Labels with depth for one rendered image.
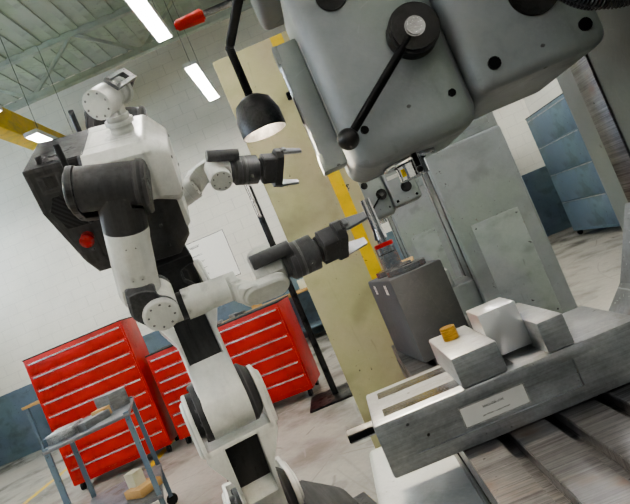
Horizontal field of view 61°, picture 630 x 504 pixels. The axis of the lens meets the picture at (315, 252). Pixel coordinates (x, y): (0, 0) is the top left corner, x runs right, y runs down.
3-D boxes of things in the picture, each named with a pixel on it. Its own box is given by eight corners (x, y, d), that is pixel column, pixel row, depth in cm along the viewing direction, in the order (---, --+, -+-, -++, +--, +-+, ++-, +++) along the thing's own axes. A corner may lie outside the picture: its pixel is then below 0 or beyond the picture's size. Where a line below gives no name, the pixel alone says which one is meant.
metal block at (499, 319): (495, 358, 69) (477, 315, 70) (482, 350, 75) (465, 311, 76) (532, 343, 69) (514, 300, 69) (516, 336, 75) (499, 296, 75)
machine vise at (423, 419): (395, 480, 65) (359, 396, 65) (383, 438, 80) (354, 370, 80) (664, 369, 64) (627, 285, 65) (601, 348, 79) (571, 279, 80)
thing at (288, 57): (324, 172, 82) (270, 47, 82) (324, 176, 86) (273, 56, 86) (348, 162, 82) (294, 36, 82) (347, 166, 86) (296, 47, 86)
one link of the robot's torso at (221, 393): (204, 452, 129) (142, 296, 150) (271, 419, 134) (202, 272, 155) (196, 438, 116) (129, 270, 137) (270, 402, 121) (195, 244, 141)
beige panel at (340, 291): (393, 527, 237) (193, 53, 241) (384, 488, 277) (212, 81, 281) (502, 482, 236) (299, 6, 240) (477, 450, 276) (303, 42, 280)
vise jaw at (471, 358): (463, 389, 65) (450, 359, 65) (438, 364, 80) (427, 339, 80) (509, 370, 65) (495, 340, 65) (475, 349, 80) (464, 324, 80)
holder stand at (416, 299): (424, 364, 111) (386, 275, 111) (396, 351, 133) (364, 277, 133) (475, 340, 112) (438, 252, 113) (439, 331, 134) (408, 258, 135)
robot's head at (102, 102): (93, 131, 117) (76, 91, 112) (115, 115, 125) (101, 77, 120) (120, 128, 115) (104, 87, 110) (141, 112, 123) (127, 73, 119)
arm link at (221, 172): (248, 192, 160) (210, 195, 156) (239, 176, 168) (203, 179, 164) (249, 157, 154) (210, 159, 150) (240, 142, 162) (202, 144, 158)
